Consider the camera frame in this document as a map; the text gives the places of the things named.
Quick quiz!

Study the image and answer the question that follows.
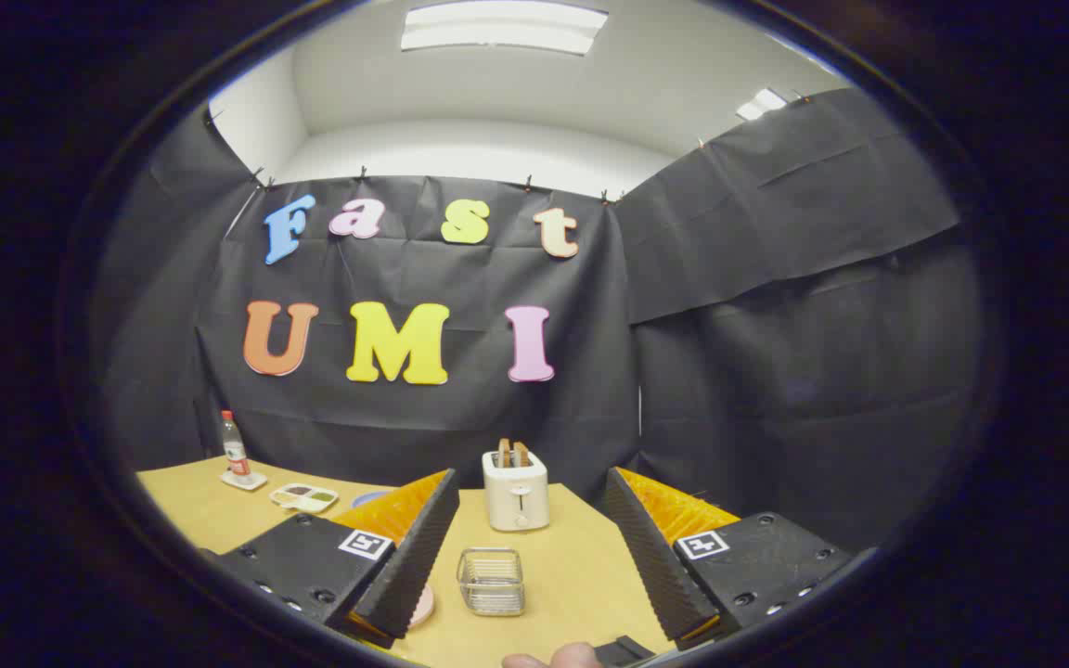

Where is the large ceiling light panel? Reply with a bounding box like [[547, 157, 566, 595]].
[[400, 2, 610, 57]]

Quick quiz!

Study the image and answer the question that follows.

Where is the clear plastic water bottle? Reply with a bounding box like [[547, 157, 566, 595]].
[[221, 410, 251, 479]]

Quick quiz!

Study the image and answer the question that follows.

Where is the small ceiling light panel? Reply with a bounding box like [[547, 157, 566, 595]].
[[736, 88, 788, 122]]

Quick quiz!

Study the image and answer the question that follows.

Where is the metal wire basket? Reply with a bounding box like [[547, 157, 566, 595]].
[[457, 547, 527, 617]]

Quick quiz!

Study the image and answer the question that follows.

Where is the cream white toaster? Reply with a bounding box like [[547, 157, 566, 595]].
[[482, 450, 551, 533]]

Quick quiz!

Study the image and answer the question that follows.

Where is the white divided sauce dish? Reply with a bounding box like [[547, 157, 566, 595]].
[[269, 482, 340, 514]]

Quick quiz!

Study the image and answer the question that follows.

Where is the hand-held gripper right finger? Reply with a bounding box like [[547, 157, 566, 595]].
[[603, 466, 860, 650]]

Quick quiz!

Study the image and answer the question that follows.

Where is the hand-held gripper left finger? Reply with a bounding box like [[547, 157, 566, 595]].
[[199, 469, 461, 650]]

